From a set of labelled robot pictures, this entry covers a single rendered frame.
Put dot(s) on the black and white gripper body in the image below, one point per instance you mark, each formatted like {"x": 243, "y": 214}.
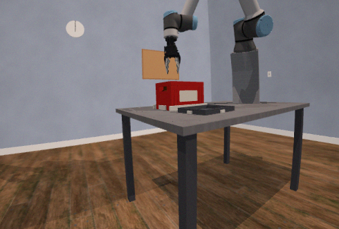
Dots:
{"x": 171, "y": 49}

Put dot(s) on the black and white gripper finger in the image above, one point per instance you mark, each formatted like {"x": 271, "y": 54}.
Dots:
{"x": 167, "y": 61}
{"x": 178, "y": 60}

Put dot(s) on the red crate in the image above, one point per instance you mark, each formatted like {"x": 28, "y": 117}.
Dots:
{"x": 179, "y": 93}

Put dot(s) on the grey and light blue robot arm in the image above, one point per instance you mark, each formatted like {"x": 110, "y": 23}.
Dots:
{"x": 254, "y": 24}

